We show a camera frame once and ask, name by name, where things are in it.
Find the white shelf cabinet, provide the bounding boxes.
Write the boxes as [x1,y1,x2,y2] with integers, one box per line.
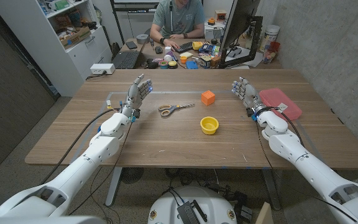
[0,0,113,97]

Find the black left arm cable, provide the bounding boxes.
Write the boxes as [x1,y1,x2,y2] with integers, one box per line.
[39,107,121,185]

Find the round black floor fan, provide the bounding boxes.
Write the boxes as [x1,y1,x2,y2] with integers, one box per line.
[120,167,145,185]

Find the white power strip box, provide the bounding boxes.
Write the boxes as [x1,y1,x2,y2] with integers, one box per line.
[89,63,116,75]

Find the grey duct tape roll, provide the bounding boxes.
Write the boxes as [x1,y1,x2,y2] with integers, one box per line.
[135,34,150,45]

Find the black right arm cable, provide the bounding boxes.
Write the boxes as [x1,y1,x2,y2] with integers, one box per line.
[255,106,358,223]

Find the grey yellow-handled scissors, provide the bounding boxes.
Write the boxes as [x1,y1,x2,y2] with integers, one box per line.
[158,103,196,118]

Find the cardboard box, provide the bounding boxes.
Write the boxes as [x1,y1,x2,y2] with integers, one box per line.
[59,26,92,50]

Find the grey table leg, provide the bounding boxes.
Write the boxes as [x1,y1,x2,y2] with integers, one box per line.
[261,169,282,211]
[104,167,123,207]

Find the black keyboard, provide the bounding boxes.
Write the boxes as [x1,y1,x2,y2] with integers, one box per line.
[174,41,195,54]

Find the light wooden block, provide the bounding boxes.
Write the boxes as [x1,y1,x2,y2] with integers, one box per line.
[255,202,275,224]

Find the white robot torso base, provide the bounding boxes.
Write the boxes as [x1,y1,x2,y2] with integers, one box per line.
[147,185,238,224]

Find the person in green t-shirt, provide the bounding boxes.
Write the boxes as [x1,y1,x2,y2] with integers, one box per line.
[149,0,206,50]

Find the black laptop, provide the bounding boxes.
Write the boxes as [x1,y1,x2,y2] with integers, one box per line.
[111,40,147,70]

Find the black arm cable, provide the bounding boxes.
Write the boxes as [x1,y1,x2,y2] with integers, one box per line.
[39,107,121,185]
[255,106,358,223]

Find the white canister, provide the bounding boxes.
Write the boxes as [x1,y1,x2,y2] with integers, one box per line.
[259,24,281,53]

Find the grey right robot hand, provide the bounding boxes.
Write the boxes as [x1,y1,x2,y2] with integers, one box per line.
[231,77,265,118]

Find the black monitor on stand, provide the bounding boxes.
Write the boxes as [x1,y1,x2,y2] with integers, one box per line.
[218,0,264,69]

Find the black electronics box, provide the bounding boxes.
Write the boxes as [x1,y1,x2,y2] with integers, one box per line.
[177,200,202,224]

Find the orange block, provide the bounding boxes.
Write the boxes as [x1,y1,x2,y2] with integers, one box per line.
[201,90,216,106]

